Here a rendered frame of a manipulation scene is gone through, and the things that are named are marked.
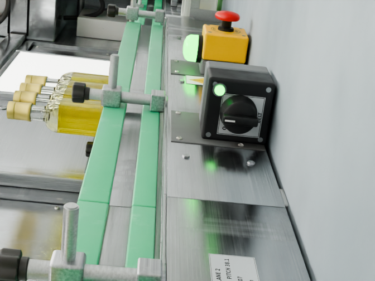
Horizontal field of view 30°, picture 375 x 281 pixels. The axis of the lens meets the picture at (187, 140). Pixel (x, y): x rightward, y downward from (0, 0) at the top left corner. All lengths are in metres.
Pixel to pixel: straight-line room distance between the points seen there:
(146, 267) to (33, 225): 0.74
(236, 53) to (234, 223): 0.50
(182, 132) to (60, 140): 0.73
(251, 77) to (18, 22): 1.71
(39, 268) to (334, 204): 0.24
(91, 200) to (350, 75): 0.30
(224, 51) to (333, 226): 0.59
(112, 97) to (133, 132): 0.09
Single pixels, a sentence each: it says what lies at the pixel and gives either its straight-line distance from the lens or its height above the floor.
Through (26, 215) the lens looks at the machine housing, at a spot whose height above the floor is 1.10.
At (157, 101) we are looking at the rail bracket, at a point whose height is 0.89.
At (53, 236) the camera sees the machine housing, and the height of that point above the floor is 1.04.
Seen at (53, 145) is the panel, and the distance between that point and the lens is 1.54.
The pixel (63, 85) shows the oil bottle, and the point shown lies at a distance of 1.43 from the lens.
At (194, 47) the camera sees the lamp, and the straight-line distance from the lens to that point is 1.13.
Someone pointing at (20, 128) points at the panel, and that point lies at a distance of 1.62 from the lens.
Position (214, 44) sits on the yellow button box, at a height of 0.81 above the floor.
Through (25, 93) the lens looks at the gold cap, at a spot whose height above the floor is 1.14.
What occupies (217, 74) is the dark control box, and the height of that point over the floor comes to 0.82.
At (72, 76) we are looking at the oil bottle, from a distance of 1.48.
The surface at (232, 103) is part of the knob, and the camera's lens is 0.82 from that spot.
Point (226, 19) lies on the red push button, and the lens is 1.12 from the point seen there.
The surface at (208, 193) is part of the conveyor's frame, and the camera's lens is 0.71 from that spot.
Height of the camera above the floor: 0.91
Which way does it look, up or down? 4 degrees down
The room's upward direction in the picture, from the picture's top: 84 degrees counter-clockwise
